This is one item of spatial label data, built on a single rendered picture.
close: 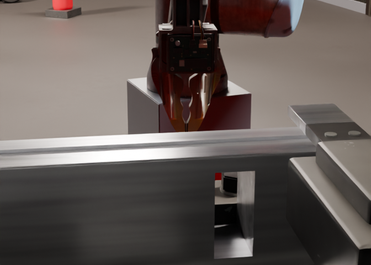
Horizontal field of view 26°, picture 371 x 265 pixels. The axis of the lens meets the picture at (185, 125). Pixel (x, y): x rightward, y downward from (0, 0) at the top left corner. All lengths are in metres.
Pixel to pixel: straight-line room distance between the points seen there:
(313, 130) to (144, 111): 0.95
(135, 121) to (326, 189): 1.15
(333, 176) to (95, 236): 0.25
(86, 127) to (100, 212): 3.17
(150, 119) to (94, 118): 2.45
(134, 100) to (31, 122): 2.37
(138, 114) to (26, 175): 0.94
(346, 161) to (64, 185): 0.25
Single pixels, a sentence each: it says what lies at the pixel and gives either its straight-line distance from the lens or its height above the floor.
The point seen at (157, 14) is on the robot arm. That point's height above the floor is 0.91.
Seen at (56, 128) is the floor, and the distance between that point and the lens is 3.75.
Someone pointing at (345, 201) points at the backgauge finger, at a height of 1.02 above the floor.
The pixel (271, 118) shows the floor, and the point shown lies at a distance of 3.88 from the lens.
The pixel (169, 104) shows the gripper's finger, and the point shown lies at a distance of 1.04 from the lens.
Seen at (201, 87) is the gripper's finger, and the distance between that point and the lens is 1.02.
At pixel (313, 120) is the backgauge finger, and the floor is 1.00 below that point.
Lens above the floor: 1.17
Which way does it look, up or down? 18 degrees down
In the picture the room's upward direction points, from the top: straight up
